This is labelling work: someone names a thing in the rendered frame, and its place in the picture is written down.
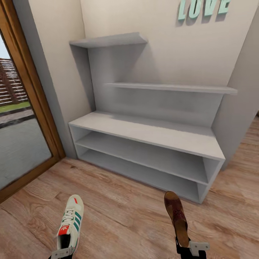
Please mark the decorative sign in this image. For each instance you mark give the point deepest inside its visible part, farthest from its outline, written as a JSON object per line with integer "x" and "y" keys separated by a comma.
{"x": 209, "y": 7}

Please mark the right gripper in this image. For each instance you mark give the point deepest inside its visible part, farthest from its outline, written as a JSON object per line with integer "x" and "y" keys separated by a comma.
{"x": 186, "y": 253}

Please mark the gym shoe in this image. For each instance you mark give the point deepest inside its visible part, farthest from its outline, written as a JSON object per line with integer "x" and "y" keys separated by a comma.
{"x": 69, "y": 231}

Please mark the sandal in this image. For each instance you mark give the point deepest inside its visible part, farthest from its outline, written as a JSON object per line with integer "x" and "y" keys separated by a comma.
{"x": 175, "y": 210}

